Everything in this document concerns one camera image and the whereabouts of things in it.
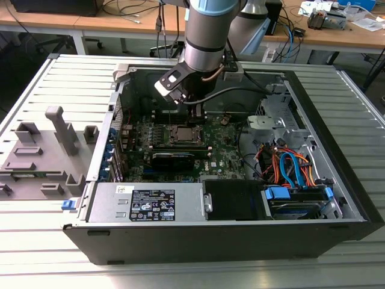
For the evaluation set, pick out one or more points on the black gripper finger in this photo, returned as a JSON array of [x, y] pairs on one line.
[[202, 114], [192, 114]]

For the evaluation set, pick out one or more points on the silver CPU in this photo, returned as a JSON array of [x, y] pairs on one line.
[[185, 133]]

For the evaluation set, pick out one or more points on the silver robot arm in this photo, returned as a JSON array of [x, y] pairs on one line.
[[207, 30]]

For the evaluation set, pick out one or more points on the CPU socket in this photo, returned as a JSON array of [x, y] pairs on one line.
[[173, 136]]

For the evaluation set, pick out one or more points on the CPU heat sink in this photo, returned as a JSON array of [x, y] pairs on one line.
[[316, 19]]

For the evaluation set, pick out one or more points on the round coin battery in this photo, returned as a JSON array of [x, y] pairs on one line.
[[224, 121]]

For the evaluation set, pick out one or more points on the green RAM stick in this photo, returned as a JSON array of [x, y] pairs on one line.
[[202, 154]]

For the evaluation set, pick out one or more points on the green motherboard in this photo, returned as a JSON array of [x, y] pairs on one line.
[[224, 153]]

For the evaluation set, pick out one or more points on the black chair base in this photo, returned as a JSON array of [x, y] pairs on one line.
[[57, 42], [161, 49]]

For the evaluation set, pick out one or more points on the black graphics card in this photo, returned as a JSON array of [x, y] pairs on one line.
[[171, 164]]

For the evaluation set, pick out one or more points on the silver metal drive cage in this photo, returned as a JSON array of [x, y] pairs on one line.
[[267, 123]]

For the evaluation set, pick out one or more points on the pale blue teach pendant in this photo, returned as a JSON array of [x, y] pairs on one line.
[[259, 37]]

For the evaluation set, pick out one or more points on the blue card retention clip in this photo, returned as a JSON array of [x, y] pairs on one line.
[[113, 134], [104, 175], [106, 163], [109, 148]]

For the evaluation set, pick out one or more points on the black desktop device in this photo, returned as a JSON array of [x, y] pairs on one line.
[[274, 21]]

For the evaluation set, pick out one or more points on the silver power supply unit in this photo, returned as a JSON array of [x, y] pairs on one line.
[[102, 204]]

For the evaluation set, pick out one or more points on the black PC case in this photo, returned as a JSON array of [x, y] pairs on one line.
[[195, 244]]

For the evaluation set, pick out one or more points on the white paper sheet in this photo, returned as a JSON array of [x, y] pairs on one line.
[[312, 7], [365, 23]]

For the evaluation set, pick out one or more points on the wooden desk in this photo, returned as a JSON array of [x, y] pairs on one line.
[[60, 21], [331, 37]]

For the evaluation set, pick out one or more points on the grey parts rack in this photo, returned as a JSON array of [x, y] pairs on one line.
[[48, 164]]

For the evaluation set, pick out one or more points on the grey metal box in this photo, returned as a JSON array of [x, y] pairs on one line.
[[335, 21]]

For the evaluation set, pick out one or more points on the blue plastic latch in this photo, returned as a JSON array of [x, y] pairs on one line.
[[67, 205]]

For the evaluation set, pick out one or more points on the black box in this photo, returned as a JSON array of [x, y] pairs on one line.
[[54, 7]]

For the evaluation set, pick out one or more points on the blue box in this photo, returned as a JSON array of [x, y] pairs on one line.
[[358, 3]]

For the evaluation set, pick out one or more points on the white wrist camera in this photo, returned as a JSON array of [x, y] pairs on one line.
[[164, 88]]

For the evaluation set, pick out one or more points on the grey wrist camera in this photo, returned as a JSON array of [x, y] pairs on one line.
[[234, 75]]

